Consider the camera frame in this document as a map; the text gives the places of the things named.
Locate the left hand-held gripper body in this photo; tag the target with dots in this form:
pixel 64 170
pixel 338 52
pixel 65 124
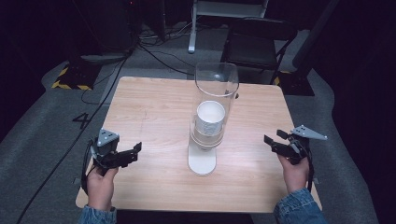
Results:
pixel 107 148

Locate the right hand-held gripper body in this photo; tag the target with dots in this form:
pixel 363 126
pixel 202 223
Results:
pixel 297 146

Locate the dark slanted pole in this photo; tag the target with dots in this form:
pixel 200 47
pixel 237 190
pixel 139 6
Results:
pixel 314 37

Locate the person's left hand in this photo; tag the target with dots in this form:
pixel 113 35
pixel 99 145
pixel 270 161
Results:
pixel 100 188

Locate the white paper cup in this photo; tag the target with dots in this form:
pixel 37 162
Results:
pixel 210 118

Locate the person's right hand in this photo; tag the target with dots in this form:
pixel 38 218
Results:
pixel 295 175

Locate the clear cup dispenser white base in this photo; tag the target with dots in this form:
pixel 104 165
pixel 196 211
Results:
pixel 203 163

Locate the white metal table frame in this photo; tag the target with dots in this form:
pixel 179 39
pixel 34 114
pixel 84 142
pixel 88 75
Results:
pixel 193 34

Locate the black base yellow striped edge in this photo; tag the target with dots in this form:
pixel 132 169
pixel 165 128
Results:
pixel 295 84
pixel 77 76

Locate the black folding chair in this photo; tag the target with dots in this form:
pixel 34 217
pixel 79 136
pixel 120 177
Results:
pixel 255 46

